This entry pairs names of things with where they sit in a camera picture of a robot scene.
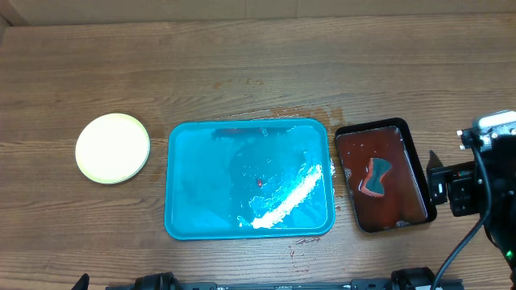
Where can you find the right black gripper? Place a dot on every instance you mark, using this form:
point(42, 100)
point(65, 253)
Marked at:
point(439, 185)

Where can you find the pink and green sponge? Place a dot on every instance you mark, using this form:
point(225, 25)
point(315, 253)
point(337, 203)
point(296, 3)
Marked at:
point(376, 170)

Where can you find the yellow plate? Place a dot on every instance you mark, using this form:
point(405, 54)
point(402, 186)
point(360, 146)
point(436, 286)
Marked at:
point(112, 148)

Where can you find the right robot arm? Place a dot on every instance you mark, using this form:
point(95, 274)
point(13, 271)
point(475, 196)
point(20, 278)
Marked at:
point(486, 186)

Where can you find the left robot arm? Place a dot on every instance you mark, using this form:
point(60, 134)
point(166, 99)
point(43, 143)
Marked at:
point(161, 281)

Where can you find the black water tray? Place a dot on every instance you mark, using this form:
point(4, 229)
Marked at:
point(407, 200)

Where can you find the teal plastic tray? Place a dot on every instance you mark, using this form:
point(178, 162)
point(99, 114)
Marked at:
point(261, 178)

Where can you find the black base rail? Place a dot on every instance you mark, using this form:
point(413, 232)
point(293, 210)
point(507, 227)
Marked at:
point(420, 278)

